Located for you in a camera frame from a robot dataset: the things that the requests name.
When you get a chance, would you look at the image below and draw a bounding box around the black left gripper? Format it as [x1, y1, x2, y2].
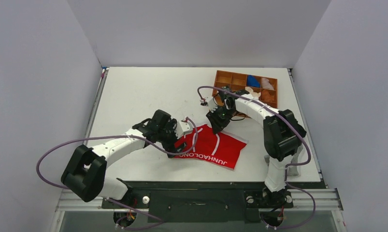
[157, 120, 187, 158]

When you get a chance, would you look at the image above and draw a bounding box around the red underwear white trim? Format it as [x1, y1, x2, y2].
[176, 124, 248, 170]

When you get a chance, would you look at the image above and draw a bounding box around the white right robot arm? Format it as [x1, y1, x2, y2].
[201, 86, 310, 206]

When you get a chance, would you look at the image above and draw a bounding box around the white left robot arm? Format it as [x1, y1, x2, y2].
[60, 110, 194, 208]

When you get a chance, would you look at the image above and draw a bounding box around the cream rolled underwear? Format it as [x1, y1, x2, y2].
[245, 87, 261, 99]

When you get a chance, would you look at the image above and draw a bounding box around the blue rolled underwear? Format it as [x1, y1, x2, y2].
[246, 75, 260, 88]

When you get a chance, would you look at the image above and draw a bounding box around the orange rolled underwear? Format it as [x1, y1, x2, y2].
[261, 89, 276, 102]

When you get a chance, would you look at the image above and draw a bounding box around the wooden compartment tray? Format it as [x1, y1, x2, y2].
[206, 70, 279, 122]

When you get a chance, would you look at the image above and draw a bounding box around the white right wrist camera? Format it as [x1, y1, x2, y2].
[205, 96, 219, 113]

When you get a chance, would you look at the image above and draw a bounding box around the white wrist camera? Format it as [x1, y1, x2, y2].
[175, 121, 193, 138]
[205, 96, 219, 113]

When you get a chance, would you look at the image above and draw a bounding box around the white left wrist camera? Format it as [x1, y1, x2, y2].
[175, 121, 193, 138]

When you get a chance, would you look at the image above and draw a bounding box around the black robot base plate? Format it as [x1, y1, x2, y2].
[101, 178, 326, 224]

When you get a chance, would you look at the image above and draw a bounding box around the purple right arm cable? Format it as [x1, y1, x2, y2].
[197, 86, 316, 230]

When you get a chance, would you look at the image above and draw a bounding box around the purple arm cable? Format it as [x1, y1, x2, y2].
[197, 86, 316, 230]
[36, 116, 199, 190]

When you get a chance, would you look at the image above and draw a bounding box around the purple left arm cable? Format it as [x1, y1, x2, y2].
[36, 116, 199, 190]

